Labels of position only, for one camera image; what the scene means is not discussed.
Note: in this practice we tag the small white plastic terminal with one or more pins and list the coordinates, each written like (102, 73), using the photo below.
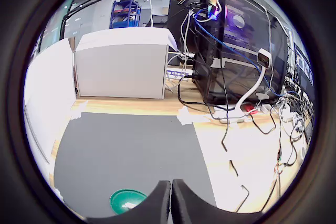
(130, 204)

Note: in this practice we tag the round green lid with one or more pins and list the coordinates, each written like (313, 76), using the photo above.
(118, 200)

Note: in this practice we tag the dark grey mat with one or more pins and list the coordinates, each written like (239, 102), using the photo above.
(126, 150)

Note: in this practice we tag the white tape piece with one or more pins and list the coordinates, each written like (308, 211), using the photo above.
(78, 111)
(58, 192)
(187, 116)

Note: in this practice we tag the white power strip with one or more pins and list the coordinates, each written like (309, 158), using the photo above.
(236, 115)

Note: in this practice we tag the white box partition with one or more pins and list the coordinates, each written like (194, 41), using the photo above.
(120, 69)

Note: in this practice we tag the long white partition panel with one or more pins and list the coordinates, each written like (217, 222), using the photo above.
(47, 85)

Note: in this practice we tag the black computer tower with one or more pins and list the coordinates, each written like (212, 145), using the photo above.
(236, 37)

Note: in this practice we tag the computer screen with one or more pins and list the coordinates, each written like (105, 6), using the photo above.
(302, 61)

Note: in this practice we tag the black box with orange label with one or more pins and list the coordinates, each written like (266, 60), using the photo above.
(176, 16)

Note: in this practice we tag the blue shelf rack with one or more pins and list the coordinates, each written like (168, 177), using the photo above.
(125, 11)

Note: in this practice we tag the white camera on gooseneck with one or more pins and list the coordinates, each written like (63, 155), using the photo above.
(263, 58)

